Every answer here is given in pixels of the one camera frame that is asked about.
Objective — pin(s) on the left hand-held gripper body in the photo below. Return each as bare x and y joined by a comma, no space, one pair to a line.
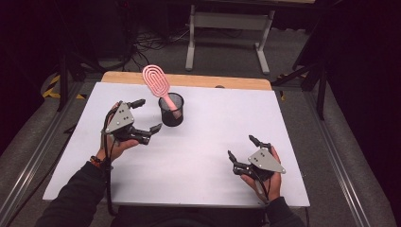
121,121

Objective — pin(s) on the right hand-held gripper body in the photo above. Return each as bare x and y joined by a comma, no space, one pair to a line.
265,162

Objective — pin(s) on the black mesh pen holder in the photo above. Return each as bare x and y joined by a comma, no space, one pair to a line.
170,118

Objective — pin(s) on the pink hairbrush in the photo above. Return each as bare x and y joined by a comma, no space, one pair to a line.
157,83

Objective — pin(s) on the person's right hand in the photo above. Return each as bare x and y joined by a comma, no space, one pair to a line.
272,186

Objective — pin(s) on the person's left hand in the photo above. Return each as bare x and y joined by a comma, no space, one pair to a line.
118,148

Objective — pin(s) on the white table cover sheet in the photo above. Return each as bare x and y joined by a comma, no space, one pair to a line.
189,176

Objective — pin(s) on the black metal stand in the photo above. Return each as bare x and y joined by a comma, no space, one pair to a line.
64,75
320,85

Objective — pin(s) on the person's dark lap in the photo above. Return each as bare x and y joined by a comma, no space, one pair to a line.
189,217

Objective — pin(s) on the yellow black hazard tape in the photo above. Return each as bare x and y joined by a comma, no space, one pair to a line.
52,90

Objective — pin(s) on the aluminium floor rail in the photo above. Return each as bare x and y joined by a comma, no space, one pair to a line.
339,167
30,164

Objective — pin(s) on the grey metal table frame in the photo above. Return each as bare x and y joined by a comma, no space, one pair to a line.
231,21

